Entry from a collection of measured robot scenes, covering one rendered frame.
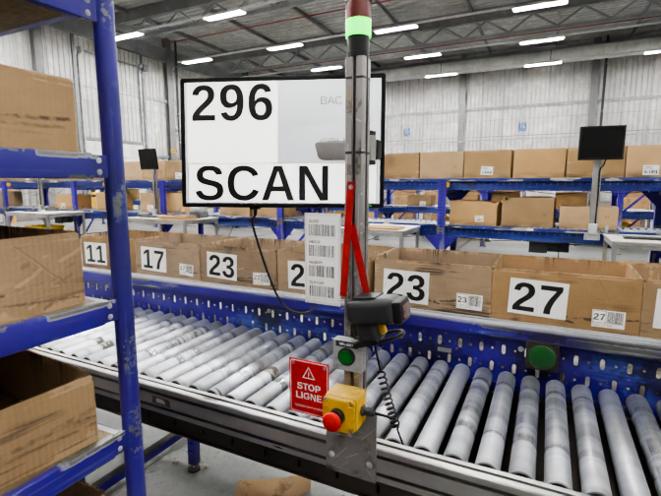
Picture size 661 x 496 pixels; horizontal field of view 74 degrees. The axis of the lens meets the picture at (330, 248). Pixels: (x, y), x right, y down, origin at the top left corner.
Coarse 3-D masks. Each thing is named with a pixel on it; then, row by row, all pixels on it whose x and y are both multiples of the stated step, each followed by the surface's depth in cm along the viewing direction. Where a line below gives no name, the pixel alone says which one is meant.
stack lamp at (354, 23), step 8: (352, 0) 83; (360, 0) 83; (352, 8) 83; (360, 8) 83; (368, 8) 84; (352, 16) 84; (360, 16) 83; (368, 16) 84; (352, 24) 84; (360, 24) 84; (368, 24) 84; (352, 32) 84; (360, 32) 84; (368, 32) 84
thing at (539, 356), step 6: (534, 348) 127; (540, 348) 126; (546, 348) 125; (534, 354) 127; (540, 354) 126; (546, 354) 125; (552, 354) 125; (534, 360) 127; (540, 360) 126; (546, 360) 125; (552, 360) 125; (534, 366) 127; (540, 366) 126; (546, 366) 126; (552, 366) 125
